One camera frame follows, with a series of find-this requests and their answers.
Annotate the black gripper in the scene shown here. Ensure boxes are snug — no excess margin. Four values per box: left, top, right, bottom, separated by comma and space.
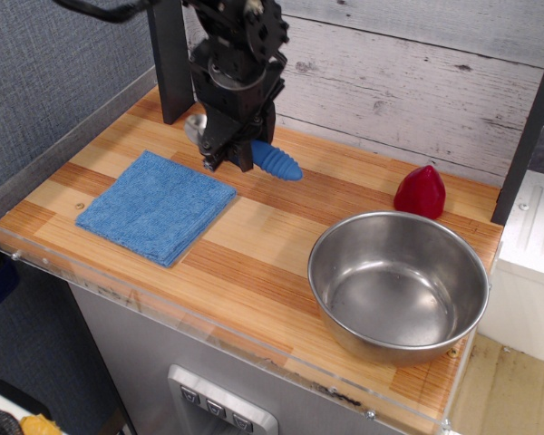
194, 76, 285, 172

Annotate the blue handled metal spoon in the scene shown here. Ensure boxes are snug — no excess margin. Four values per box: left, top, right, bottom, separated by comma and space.
184, 114, 303, 181

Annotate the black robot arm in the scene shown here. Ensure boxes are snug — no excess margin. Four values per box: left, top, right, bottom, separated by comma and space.
59, 1, 301, 180

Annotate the folded blue towel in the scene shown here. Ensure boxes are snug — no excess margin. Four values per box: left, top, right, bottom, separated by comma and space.
75, 150, 237, 267

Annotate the red plastic cone toy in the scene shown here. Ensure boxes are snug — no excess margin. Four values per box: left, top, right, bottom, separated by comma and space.
393, 165, 446, 219

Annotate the stainless steel bowl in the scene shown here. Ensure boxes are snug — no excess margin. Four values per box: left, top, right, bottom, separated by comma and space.
307, 211, 490, 366

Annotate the grey toy kitchen cabinet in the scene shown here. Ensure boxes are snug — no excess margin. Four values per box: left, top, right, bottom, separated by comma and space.
71, 285, 396, 434

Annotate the silver control panel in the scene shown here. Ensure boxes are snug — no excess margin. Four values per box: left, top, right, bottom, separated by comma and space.
168, 364, 279, 434

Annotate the white metal cabinet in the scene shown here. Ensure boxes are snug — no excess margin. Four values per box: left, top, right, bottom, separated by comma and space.
478, 170, 544, 361

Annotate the dark grey left post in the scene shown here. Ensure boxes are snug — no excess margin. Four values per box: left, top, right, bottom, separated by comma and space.
147, 0, 195, 124

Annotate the dark grey post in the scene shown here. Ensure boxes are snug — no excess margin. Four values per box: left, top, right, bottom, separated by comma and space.
491, 73, 544, 226
147, 0, 195, 124

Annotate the clear acrylic guard rail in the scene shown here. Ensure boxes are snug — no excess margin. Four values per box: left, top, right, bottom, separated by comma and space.
0, 65, 504, 435

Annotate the dark grey right post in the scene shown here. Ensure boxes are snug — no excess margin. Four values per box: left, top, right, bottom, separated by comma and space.
491, 73, 544, 226

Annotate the black braided cable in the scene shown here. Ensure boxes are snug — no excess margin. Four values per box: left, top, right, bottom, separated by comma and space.
0, 407, 28, 435

